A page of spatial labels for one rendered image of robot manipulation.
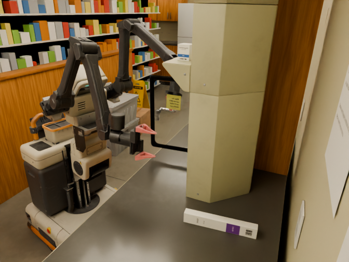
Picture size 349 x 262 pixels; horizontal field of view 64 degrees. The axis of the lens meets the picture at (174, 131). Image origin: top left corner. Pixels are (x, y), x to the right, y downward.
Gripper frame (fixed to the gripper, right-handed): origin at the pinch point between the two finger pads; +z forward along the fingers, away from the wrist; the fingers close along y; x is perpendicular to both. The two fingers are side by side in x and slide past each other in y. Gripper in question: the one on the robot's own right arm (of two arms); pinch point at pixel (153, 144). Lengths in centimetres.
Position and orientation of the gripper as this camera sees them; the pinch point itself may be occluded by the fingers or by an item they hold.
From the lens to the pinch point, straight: 110.7
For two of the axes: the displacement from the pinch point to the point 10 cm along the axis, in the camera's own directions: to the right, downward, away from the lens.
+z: 9.1, 1.7, -3.7
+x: 4.1, -2.3, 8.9
